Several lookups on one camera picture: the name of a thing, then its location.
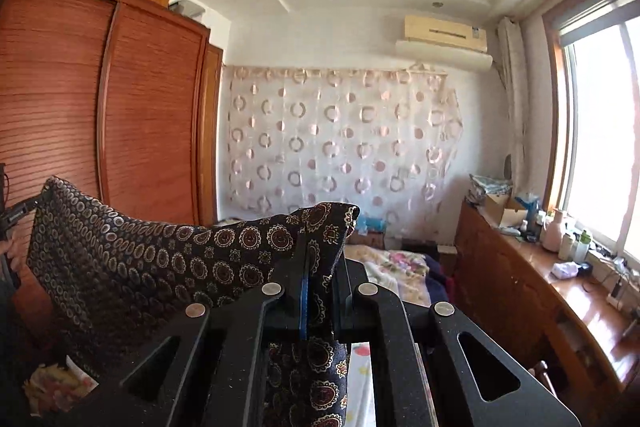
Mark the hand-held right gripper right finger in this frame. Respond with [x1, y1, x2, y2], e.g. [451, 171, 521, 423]
[330, 258, 581, 427]

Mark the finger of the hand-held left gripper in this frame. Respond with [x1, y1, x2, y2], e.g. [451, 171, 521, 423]
[0, 196, 42, 228]

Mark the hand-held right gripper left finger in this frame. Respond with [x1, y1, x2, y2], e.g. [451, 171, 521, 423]
[65, 227, 310, 427]

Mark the navy circle-print garment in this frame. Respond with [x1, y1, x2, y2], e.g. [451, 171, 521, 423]
[27, 176, 362, 427]

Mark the person's left hand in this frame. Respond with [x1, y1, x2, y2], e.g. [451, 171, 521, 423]
[0, 227, 27, 273]

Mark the floral quilt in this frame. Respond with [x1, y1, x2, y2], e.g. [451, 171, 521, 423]
[345, 244, 436, 308]

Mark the white flower-print bedsheet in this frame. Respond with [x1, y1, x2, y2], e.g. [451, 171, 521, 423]
[347, 342, 378, 427]

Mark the navy blanket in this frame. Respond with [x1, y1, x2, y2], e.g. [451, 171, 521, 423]
[400, 237, 458, 308]

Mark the wooden sideboard cabinet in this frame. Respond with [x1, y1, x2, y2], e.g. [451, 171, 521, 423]
[452, 199, 640, 408]

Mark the wooden louvered wardrobe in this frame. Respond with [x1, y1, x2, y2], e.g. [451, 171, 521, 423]
[0, 0, 224, 358]

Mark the sheer circle-pattern curtain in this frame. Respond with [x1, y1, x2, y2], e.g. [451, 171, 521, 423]
[220, 63, 466, 233]

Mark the cardboard box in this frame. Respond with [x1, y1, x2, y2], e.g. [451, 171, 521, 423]
[484, 193, 526, 228]

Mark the stack of folded cloths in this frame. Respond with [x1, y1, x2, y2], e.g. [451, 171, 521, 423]
[469, 173, 513, 208]

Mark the white jug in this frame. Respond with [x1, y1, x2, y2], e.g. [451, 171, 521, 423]
[541, 208, 571, 253]

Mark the white cloth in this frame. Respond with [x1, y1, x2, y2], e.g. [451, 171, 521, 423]
[550, 261, 581, 280]

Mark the green-capped white bottle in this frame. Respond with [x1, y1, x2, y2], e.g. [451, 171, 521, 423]
[572, 229, 593, 264]

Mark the grey box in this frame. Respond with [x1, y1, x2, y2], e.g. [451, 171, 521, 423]
[169, 0, 206, 18]

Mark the bundled window curtain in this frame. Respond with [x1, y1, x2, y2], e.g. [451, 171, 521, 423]
[496, 17, 531, 188]

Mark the wood-framed window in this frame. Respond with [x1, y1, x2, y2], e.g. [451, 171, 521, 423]
[542, 0, 640, 268]

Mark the wall air conditioner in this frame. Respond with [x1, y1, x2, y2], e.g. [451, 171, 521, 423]
[395, 14, 493, 72]

